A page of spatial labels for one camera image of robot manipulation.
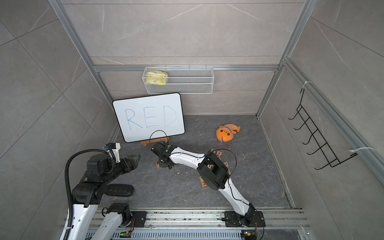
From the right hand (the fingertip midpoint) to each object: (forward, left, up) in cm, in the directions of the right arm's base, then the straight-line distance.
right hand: (166, 163), depth 92 cm
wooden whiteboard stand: (+14, +15, +3) cm, 20 cm away
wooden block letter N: (-13, -23, +1) cm, 27 cm away
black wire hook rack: (-14, -75, +30) cm, 82 cm away
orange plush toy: (+17, -39, +7) cm, 43 cm away
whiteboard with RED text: (+23, +10, +18) cm, 31 cm away
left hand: (-7, +11, +22) cm, 25 cm away
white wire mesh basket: (+48, -10, +29) cm, 56 cm away
